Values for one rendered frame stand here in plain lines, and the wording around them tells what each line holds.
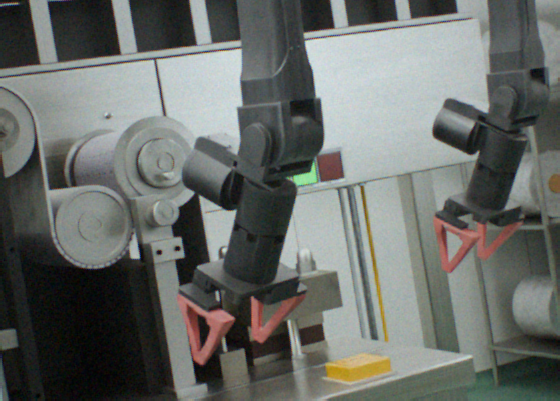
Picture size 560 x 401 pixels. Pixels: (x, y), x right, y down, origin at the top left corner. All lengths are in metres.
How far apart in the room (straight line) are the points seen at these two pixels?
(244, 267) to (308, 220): 3.74
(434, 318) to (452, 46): 0.61
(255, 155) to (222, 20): 1.21
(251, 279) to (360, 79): 1.21
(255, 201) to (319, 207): 3.79
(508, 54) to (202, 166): 0.51
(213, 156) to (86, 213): 0.58
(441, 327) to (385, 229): 2.49
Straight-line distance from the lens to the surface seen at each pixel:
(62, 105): 2.13
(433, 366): 1.72
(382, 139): 2.40
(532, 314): 5.14
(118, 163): 1.80
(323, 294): 1.90
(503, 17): 1.58
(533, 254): 5.61
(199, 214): 1.86
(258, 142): 1.15
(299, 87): 1.17
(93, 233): 1.79
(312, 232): 4.95
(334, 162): 2.33
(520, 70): 1.56
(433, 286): 2.65
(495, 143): 1.59
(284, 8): 1.16
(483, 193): 1.61
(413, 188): 2.62
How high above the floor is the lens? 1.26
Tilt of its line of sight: 3 degrees down
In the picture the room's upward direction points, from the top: 9 degrees counter-clockwise
